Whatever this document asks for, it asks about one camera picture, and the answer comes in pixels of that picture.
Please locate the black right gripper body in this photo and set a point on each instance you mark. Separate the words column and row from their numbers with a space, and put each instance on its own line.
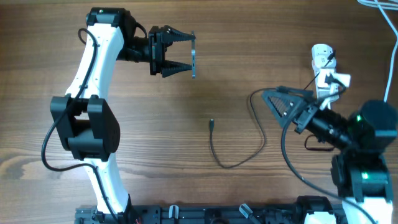
column 305, row 117

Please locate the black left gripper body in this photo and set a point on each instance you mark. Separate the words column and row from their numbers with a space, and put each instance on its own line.
column 156, row 50

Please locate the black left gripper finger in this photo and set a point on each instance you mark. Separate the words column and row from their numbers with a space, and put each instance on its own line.
column 169, row 68
column 169, row 35

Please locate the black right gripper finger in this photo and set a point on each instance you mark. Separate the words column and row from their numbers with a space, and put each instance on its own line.
column 283, row 110
column 288, row 93

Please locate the white power strip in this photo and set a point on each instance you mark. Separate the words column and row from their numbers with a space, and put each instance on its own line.
column 323, row 64

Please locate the Galaxy S25 smartphone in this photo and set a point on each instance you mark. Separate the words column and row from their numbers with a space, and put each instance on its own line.
column 193, row 53

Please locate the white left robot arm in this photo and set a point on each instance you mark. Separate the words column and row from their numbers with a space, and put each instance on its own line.
column 85, row 124

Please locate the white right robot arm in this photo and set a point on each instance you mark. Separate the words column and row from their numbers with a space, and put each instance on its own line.
column 359, row 171

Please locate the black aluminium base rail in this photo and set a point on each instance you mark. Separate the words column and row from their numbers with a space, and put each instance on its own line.
column 283, row 213

